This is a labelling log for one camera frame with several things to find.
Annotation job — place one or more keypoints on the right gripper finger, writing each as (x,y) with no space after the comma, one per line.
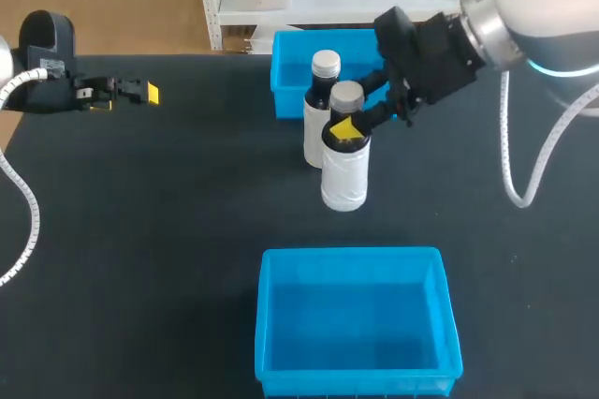
(369,118)
(374,81)

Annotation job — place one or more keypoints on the white bottle with grey cap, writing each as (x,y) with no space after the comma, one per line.
(314,118)
(345,169)

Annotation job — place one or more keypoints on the blue plastic bin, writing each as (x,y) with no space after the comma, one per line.
(292,76)
(355,319)

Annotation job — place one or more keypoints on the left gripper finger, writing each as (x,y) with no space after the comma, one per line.
(93,92)
(138,91)

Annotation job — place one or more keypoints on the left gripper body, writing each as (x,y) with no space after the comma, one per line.
(47,57)

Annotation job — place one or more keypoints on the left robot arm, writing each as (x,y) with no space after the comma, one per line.
(4,59)

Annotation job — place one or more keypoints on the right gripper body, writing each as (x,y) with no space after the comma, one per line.
(430,59)

